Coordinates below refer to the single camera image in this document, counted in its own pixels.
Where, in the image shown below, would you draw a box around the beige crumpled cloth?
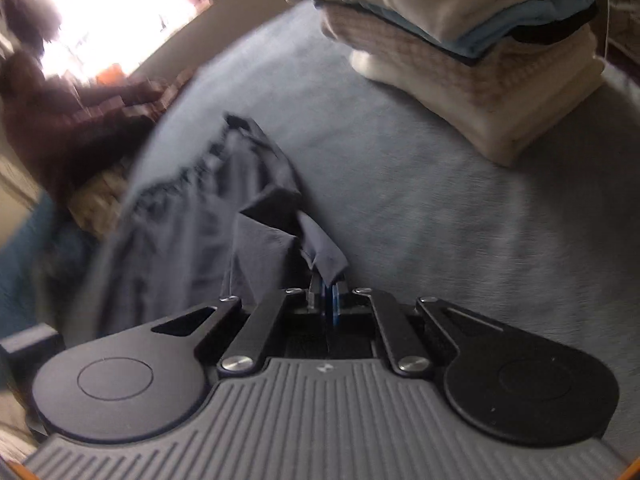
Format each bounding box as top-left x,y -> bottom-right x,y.
67,170 -> 132,241

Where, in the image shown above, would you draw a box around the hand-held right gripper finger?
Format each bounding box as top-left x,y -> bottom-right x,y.
332,280 -> 505,379
150,270 -> 333,376

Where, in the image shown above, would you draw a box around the maroon quilted jacket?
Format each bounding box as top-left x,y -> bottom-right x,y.
0,0 -> 195,206

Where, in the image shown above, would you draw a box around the stack of folded clothes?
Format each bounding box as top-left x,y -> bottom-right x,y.
274,0 -> 608,167

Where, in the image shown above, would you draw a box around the teal blue cloth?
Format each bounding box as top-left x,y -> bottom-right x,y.
0,195 -> 101,336

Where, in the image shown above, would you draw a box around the grey-blue bed blanket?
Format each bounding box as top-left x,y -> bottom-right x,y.
65,0 -> 640,461

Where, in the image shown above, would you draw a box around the dark grey pants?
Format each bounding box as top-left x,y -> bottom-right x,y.
85,112 -> 351,347

